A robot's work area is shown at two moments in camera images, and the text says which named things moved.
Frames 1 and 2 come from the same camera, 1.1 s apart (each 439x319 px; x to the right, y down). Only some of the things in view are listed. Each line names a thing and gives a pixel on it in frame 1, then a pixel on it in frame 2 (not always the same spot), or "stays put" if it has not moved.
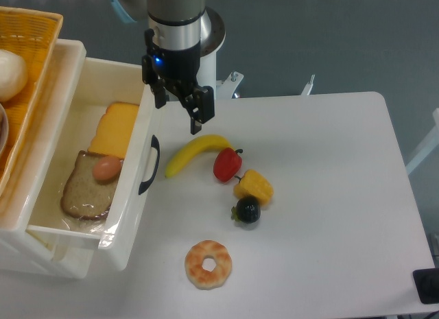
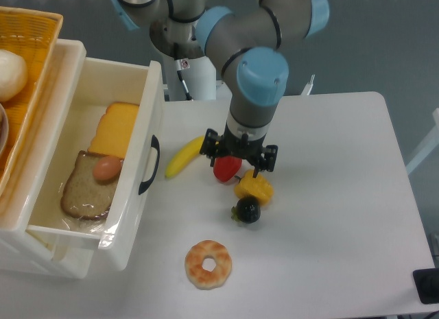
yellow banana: (193, 146) stays put
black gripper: (179, 71) -> (241, 147)
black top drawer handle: (156, 144) stays put
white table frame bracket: (308, 87) stays put
